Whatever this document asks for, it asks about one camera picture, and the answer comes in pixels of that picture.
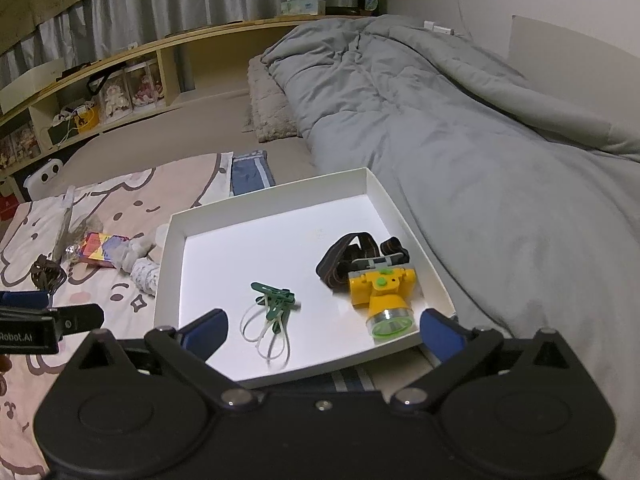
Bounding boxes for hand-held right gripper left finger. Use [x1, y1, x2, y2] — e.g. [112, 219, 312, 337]
[62, 309, 266, 415]

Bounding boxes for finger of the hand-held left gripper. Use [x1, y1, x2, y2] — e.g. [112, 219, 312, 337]
[52, 304, 106, 337]
[0, 291, 51, 309]

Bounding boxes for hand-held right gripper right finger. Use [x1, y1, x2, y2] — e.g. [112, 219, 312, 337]
[389, 308, 588, 415]

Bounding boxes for white shallow cardboard box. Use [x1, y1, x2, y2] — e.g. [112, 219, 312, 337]
[152, 166, 457, 390]

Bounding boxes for colourful printed card box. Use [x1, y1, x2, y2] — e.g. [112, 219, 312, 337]
[75, 231, 132, 269]

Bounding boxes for clear plastic bag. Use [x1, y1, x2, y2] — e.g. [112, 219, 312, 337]
[50, 185, 106, 263]

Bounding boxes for white zip tie bundle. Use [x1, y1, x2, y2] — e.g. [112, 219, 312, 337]
[241, 297, 291, 368]

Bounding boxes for white patterned cloth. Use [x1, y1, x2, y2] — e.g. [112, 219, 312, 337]
[112, 237, 163, 295]

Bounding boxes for green plastic clips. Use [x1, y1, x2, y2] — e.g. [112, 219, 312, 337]
[250, 281, 302, 333]

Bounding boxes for white gadget with round eyes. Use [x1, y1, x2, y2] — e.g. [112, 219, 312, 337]
[24, 160, 65, 201]

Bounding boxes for cartoon printed blanket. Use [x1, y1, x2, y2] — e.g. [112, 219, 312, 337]
[0, 149, 383, 480]

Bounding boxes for boxed figurine collection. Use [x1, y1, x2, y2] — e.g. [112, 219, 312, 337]
[0, 127, 42, 168]

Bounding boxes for dark green box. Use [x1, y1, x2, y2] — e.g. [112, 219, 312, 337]
[47, 122, 78, 148]

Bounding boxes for yellow bag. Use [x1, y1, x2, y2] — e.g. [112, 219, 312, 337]
[74, 105, 98, 133]

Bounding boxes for grey duvet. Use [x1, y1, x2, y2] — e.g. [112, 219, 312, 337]
[261, 14, 640, 341]

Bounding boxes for white flat box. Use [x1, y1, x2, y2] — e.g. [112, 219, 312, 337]
[0, 58, 66, 115]

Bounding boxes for clear box with white doll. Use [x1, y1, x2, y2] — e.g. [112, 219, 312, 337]
[100, 71, 132, 122]

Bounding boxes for beige fluffy pillow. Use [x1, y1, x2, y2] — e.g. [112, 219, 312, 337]
[242, 54, 301, 142]

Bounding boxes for clear box with pink doll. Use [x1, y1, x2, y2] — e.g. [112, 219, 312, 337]
[126, 62, 166, 110]

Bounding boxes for wooden headboard shelf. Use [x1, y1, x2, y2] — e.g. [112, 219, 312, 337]
[0, 16, 361, 181]

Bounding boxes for tissue box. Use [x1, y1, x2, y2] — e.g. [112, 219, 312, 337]
[280, 0, 327, 17]

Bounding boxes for yellow headlamp with black strap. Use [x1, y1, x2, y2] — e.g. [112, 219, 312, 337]
[316, 231, 418, 343]

